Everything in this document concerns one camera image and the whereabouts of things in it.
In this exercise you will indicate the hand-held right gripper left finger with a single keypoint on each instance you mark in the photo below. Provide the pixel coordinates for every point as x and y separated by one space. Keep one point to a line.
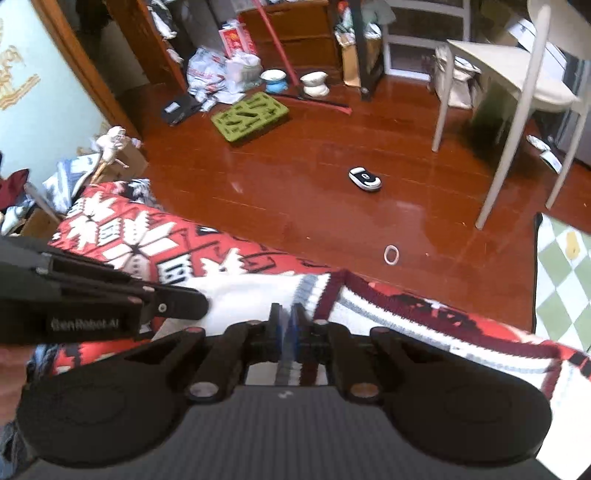
277 337

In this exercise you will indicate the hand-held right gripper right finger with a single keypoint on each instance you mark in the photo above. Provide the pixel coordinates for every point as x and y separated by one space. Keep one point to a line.
298 337

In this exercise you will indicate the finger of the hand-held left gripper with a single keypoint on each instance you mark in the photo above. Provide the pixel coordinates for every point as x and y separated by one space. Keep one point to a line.
175 304

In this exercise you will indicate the white knit vest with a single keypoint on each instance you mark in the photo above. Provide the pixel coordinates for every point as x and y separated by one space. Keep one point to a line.
258 290

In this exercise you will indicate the person's left hand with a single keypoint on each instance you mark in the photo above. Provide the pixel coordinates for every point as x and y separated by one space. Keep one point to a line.
11 369

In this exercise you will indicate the red patterned blanket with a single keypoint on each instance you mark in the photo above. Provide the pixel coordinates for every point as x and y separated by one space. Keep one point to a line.
138 240

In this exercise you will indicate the dark red cloth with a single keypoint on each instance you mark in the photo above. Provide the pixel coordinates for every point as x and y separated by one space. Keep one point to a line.
14 184

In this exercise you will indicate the light blue crumpled cloth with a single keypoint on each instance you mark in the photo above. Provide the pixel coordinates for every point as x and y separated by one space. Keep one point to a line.
60 184

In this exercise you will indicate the cardboard box of clutter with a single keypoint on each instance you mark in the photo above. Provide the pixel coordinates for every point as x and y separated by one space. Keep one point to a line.
124 157

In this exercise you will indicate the black white computer mouse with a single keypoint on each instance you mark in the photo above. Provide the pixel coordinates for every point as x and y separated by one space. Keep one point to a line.
364 179

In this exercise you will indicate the black pouch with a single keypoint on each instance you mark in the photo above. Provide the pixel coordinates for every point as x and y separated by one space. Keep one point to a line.
180 108

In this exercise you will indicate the lime green plastic tray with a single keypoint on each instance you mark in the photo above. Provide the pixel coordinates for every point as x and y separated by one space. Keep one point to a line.
249 115

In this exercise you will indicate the crumpled plastic bags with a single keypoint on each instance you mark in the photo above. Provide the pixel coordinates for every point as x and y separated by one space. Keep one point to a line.
212 74

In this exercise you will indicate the blue white ceramic pot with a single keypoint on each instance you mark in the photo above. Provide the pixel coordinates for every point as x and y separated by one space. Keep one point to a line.
274 81

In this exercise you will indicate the green checkered rug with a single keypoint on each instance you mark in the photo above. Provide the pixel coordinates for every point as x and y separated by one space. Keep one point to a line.
563 286

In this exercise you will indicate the red white carton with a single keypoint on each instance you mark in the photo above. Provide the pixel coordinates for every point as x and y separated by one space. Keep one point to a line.
238 39

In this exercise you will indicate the brown paper bag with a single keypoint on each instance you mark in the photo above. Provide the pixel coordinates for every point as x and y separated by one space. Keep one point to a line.
351 64

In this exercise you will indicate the red broom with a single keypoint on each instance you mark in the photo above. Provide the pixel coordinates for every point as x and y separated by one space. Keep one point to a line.
275 41

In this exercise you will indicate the brown wooden drawer cabinet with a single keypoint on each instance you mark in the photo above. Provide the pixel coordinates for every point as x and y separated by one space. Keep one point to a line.
295 41

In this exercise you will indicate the green trash bin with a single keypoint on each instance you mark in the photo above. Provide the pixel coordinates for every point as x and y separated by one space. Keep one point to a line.
489 115

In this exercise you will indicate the white storage bag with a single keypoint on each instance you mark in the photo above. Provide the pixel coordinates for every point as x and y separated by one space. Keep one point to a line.
455 78

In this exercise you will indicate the white drawer unit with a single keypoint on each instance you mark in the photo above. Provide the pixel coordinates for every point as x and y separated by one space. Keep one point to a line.
425 37

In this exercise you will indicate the beige plastic chair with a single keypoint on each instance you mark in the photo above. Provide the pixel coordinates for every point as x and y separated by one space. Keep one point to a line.
508 69

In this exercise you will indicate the gold wall decal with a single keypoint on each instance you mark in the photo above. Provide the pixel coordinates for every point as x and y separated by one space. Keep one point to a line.
14 78

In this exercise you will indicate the wooden door frame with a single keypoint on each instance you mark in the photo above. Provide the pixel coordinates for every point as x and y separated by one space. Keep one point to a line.
83 78

